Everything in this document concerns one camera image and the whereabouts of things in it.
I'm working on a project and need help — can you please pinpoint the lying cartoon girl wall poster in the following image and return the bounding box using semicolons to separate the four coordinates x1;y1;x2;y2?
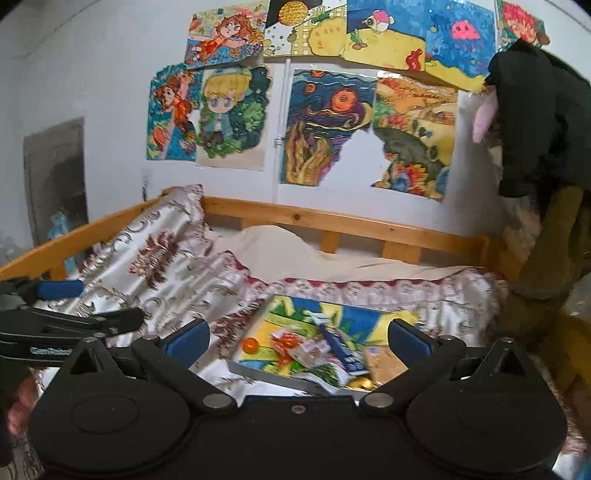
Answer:
185;2;271;68

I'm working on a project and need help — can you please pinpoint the colourful drawing sheet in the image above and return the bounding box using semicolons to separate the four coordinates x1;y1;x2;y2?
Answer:
235;295;419;384

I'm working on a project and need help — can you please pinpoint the white wall pipe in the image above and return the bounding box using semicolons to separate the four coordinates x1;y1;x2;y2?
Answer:
274;58;293;151

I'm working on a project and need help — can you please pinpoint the blue swirl fish wall poster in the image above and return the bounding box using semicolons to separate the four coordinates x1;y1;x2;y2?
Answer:
279;68;380;188

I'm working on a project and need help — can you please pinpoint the shallow metal tray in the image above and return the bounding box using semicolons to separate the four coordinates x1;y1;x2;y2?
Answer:
226;295;419;398

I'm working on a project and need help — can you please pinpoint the pink cloth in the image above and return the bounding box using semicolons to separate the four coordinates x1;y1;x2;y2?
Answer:
471;90;502;145

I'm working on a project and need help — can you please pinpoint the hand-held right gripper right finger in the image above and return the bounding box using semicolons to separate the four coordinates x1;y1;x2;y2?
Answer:
359;318;541;411

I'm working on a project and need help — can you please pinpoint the red flower wall poster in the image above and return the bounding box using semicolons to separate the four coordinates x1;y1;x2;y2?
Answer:
495;0;551;49

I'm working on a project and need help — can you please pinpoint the grey wall panel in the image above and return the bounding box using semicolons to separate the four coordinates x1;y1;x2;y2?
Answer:
23;117;89;252

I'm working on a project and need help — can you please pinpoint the wooden furniture frame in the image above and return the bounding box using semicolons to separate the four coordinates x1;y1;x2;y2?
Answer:
551;295;591;398

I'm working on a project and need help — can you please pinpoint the blue packet with yellow faces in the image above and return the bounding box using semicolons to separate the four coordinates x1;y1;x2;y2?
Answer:
318;324;369;373

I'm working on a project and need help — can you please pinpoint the black yellow grid wall poster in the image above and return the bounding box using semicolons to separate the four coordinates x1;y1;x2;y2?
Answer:
264;0;348;60

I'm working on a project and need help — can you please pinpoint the blond cartoon child wall poster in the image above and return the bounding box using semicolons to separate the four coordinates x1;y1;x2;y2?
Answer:
195;64;274;172

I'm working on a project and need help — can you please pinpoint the person's left hand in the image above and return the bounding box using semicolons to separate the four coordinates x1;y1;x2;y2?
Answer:
8;376;43;437

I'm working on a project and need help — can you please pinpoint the yellow sand wall poster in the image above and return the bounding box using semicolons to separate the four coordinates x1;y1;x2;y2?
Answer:
305;0;428;72

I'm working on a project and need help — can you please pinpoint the blue jellyfish wall poster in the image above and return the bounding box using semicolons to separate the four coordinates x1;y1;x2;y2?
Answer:
424;0;500;93

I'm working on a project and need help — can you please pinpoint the orange-haired girl blue wall poster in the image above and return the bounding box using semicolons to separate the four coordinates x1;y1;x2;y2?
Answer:
147;65;204;162

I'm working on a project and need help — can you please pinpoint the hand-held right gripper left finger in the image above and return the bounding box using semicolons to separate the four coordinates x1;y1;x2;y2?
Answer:
59;318;239;412

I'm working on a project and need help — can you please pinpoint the floral satin blanket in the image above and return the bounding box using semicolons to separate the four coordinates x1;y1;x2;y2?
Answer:
0;185;591;480

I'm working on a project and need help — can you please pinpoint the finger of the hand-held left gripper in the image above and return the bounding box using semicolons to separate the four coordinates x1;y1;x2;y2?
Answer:
0;307;145;344
0;279;85;311

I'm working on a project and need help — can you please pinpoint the wooden bed frame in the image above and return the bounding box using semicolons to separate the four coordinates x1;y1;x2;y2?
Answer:
0;196;506;282

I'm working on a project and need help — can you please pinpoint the white green snack packet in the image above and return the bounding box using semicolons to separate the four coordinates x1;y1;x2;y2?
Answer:
295;361;352;389

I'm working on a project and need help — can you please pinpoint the orange snack packet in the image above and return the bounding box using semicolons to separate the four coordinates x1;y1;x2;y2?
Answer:
269;330;306;366

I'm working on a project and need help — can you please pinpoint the black hanging garment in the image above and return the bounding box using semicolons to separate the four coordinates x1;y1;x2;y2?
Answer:
485;39;591;200

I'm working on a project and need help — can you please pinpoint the clear rice cracker packet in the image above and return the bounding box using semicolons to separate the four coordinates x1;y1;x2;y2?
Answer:
367;344;408;389

